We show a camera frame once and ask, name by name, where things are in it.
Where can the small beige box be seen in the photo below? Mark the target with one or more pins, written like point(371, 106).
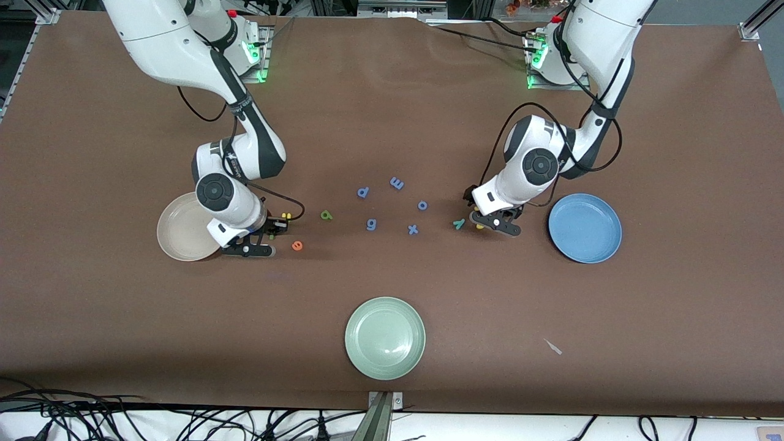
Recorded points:
point(770, 435)

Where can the black power plug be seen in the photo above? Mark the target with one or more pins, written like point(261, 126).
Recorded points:
point(323, 432)

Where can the blue foam letter p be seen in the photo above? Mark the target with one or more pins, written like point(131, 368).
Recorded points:
point(367, 191)

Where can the blue plate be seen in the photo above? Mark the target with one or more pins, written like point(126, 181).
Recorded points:
point(585, 228)

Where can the grey metal frame beam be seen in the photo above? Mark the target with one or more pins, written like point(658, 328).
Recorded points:
point(398, 9)

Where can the aluminium frame rail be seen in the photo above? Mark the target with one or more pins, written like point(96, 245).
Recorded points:
point(759, 18)
point(24, 61)

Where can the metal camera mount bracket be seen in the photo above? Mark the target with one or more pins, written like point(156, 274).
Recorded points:
point(380, 422)

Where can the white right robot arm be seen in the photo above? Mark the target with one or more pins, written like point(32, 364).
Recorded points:
point(165, 43)

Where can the orange flower bunch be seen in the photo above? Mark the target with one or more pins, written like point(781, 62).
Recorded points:
point(513, 6)

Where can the blue foam letter m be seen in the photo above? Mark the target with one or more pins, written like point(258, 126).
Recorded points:
point(397, 184)

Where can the brown table cover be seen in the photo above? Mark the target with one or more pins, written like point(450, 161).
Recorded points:
point(392, 122)

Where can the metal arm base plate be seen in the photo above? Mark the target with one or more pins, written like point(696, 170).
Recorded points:
point(262, 64)
point(551, 87)

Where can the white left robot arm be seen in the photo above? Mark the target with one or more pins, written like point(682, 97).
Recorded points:
point(606, 37)

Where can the pale green plate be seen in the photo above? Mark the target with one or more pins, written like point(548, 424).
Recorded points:
point(384, 338)

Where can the small white paper scrap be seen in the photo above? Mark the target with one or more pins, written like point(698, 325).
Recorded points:
point(554, 348)

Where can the beige brown plate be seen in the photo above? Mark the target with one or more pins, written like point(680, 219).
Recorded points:
point(184, 229)

